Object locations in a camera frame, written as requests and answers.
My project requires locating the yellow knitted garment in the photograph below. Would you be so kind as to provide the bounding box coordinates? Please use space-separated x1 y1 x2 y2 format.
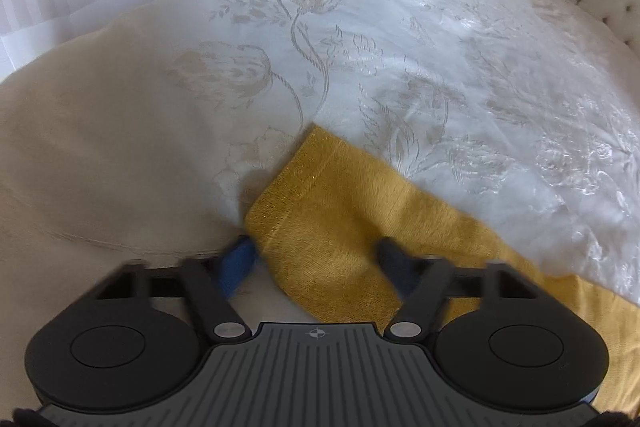
243 124 640 414

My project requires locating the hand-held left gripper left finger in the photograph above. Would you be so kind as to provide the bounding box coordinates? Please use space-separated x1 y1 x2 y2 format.
94 234 259 341

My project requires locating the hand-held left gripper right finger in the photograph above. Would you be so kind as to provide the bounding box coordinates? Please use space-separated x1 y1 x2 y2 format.
375 237 545 341

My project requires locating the white floral bedspread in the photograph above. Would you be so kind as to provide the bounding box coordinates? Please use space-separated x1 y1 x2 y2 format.
0 0 640 360

